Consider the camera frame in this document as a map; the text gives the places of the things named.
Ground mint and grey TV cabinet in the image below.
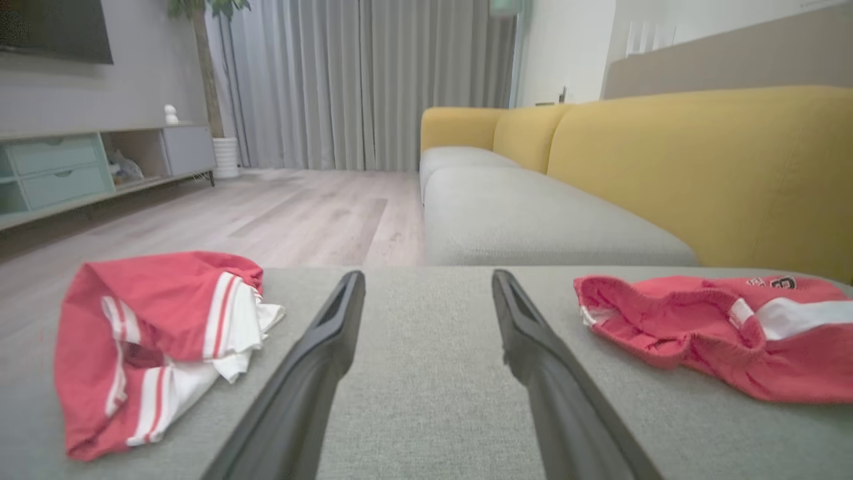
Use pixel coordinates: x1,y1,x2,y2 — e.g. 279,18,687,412
0,122,217,231

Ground red shorts with white band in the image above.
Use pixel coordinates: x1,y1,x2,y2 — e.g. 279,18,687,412
573,273,853,405

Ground white slatted railing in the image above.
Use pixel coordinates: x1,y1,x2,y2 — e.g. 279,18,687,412
626,20,678,58

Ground yellow and grey sofa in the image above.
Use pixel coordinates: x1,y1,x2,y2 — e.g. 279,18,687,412
419,85,853,284

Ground white ribbed plant pot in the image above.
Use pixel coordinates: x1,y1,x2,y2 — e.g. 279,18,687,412
213,137,240,179

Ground beige wall panel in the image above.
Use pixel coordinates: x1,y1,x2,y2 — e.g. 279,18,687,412
602,5,853,101

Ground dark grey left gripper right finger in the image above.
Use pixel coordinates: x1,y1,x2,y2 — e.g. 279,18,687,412
491,269,664,480

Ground crumpled item in cabinet shelf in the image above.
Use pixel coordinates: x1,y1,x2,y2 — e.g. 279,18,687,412
109,150,145,185

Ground black wall television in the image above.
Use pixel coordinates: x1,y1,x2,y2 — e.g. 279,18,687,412
0,0,114,65

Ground grey pleated curtain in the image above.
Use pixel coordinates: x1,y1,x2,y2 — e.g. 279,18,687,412
207,0,519,172

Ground tall green potted tree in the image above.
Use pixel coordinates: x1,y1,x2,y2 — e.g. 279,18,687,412
167,0,252,139

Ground red white striped garment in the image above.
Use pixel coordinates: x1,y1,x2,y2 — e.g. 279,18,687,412
53,251,287,462

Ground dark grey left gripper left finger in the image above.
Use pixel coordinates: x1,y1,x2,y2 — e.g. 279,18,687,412
202,270,367,480

